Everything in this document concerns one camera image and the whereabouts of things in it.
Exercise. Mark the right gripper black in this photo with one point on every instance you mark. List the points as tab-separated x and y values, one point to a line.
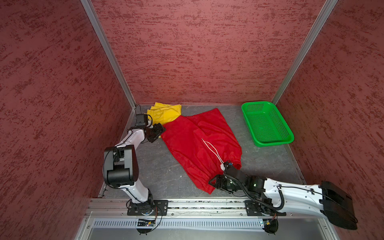
218	178

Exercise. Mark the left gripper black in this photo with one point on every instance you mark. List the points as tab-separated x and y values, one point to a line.
159	130

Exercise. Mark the yellow shorts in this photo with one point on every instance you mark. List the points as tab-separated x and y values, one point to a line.
163	113

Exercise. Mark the red shorts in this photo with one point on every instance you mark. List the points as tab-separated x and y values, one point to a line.
202	143

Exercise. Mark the green plastic basket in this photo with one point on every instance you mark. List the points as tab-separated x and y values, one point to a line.
266	124

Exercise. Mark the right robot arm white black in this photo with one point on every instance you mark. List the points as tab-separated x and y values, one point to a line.
270	198

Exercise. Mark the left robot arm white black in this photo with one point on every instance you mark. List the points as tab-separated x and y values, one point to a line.
121	171

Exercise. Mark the white perforated vent strip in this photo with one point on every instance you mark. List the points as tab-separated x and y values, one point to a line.
189	224

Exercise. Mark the left corner aluminium profile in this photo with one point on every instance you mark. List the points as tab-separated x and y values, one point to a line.
97	26

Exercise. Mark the corner aluminium profile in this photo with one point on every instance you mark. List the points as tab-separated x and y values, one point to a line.
313	33
97	26

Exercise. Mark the right corner aluminium profile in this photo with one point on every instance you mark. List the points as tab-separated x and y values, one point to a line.
313	33

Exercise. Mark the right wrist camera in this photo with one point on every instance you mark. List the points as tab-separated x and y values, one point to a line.
226	165

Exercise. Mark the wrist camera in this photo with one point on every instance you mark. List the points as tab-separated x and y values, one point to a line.
141	121
226	165

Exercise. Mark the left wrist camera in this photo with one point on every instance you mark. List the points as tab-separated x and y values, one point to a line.
141	121

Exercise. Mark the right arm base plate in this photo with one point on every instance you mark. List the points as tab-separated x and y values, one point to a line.
256	210

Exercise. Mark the aluminium mounting rail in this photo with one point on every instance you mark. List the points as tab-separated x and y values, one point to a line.
177	208

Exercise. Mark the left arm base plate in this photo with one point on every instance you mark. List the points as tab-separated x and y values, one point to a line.
148	208

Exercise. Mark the right circuit board with wires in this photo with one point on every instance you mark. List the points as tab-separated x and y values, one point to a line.
271	226

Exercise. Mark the circuit board with wires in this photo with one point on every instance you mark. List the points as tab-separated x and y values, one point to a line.
271	226
145	226

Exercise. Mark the left circuit board with wires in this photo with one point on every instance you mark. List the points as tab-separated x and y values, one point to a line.
145	226

